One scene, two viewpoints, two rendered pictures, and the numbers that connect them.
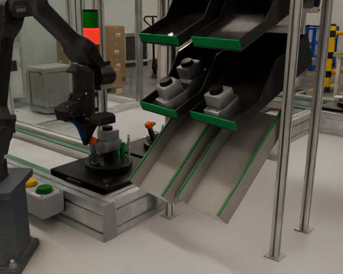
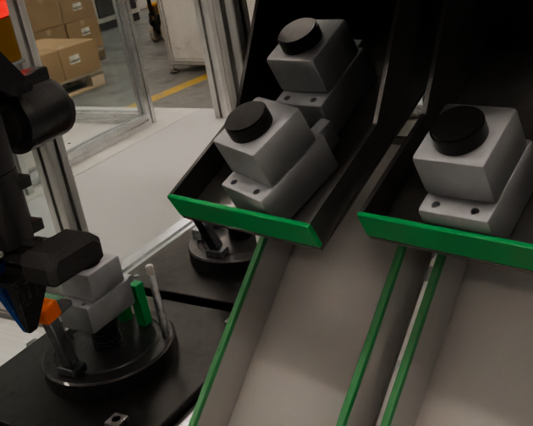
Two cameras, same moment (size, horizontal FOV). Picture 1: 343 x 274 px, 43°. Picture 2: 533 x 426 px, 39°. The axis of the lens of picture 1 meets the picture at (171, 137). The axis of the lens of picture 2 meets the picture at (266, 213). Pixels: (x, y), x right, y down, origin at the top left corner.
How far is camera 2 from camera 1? 53 cm
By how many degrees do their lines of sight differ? 7
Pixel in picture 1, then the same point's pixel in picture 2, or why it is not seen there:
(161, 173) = (282, 395)
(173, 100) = (289, 182)
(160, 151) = (261, 319)
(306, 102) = not seen: hidden behind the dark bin
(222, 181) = (500, 414)
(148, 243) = not seen: outside the picture
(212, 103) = (453, 184)
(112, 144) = (108, 302)
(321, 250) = not seen: outside the picture
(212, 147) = (437, 297)
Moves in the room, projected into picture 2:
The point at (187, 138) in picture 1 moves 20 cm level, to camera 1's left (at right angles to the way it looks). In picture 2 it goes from (335, 268) to (90, 318)
